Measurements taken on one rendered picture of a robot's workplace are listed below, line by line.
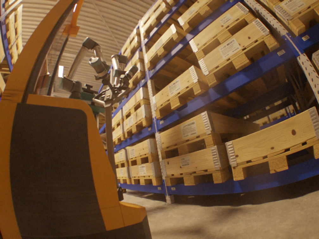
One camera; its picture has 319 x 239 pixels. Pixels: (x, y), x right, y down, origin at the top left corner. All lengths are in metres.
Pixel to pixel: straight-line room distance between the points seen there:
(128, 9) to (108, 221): 8.08
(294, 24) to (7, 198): 2.04
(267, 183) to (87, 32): 9.05
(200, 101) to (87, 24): 7.95
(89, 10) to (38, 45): 7.16
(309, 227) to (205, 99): 1.38
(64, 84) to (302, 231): 2.41
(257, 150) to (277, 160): 0.18
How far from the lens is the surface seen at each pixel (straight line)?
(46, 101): 0.71
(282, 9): 1.53
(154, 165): 1.97
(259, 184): 1.26
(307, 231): 0.91
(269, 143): 1.12
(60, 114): 0.67
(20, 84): 0.85
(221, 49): 1.47
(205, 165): 1.35
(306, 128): 1.12
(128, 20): 8.40
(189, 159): 1.45
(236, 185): 1.32
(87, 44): 1.87
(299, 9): 1.54
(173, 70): 2.66
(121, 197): 1.17
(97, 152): 0.64
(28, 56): 0.98
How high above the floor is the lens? 0.54
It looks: 19 degrees up
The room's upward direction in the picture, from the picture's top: 10 degrees counter-clockwise
